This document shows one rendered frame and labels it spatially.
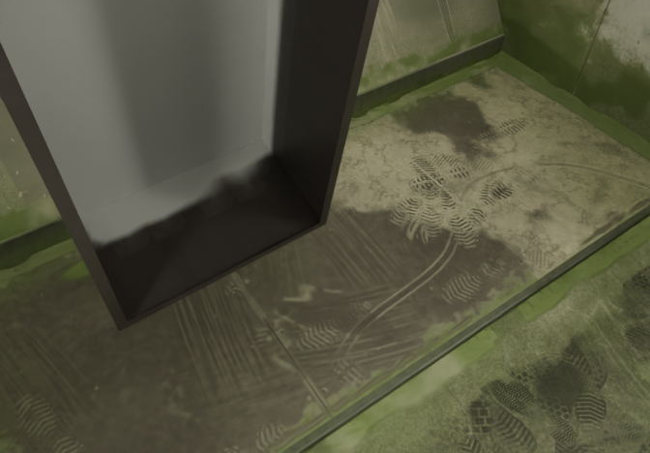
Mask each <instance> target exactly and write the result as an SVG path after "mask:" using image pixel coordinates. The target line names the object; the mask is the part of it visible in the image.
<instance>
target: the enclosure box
mask: <svg viewBox="0 0 650 453"><path fill-rule="evenodd" d="M378 4H379V0H0V97H1V99H2V101H3V103H4V105H5V107H6V109H7V111H8V112H9V114H10V116H11V118H12V120H13V122H14V123H15V126H16V128H17V130H18V132H19V134H20V136H21V138H22V140H23V142H24V144H25V146H26V148H27V150H28V152H29V154H30V156H31V158H32V160H33V162H34V164H35V166H36V168H37V170H38V172H39V174H40V175H41V177H42V179H43V181H44V184H45V186H46V188H47V190H48V192H49V194H50V196H51V198H52V200H53V202H54V204H55V206H56V208H57V210H58V212H59V214H60V216H61V218H62V220H63V222H64V223H65V225H66V227H67V229H68V231H69V233H70V235H71V237H72V239H73V241H74V243H75V245H76V247H77V249H78V251H79V253H80V255H81V257H82V259H83V261H84V263H85V265H86V267H87V269H88V271H89V273H90V275H91V277H92V279H93V281H94V283H95V285H96V287H97V289H98V291H99V293H100V295H101V297H102V299H103V302H104V304H105V305H106V307H107V309H108V311H109V313H110V314H111V316H112V318H113V320H114V322H115V324H116V326H117V328H118V330H119V331H121V330H123V329H125V328H127V327H129V326H130V325H132V324H134V323H136V322H138V321H140V320H142V319H144V318H146V317H148V316H150V315H152V314H154V313H155V312H157V311H159V310H161V309H163V308H165V307H167V306H169V305H171V304H173V303H175V302H177V301H179V300H181V299H182V298H184V297H186V296H188V295H190V294H192V293H194V292H196V291H198V290H200V289H202V288H204V287H207V286H208V285H210V284H212V283H213V282H215V281H217V280H219V279H221V278H223V277H225V276H227V275H229V274H231V273H233V272H234V271H236V270H238V269H240V268H242V267H244V266H246V265H248V264H250V263H252V262H254V261H256V260H258V259H260V258H261V257H264V256H266V255H268V254H270V253H272V252H273V251H275V250H277V249H279V248H281V247H283V246H285V245H286V244H288V243H290V242H292V241H294V240H296V239H298V238H300V237H302V236H304V235H306V234H308V233H310V232H312V231H313V230H315V229H317V228H319V227H322V226H324V225H326V223H327V219H328V214H329V210H330V206H331V202H332V198H333V194H334V189H335V186H336V182H337V178H338V174H339V169H340V162H341V158H342V154H343V149H344V145H345V142H346V138H347V134H348V129H349V125H350V121H351V117H352V113H353V109H354V105H355V101H356V97H357V93H358V89H359V84H360V80H361V76H362V72H363V69H364V64H365V60H366V56H367V52H368V48H369V40H370V36H371V32H372V28H373V24H374V20H375V16H376V12H377V8H378Z"/></svg>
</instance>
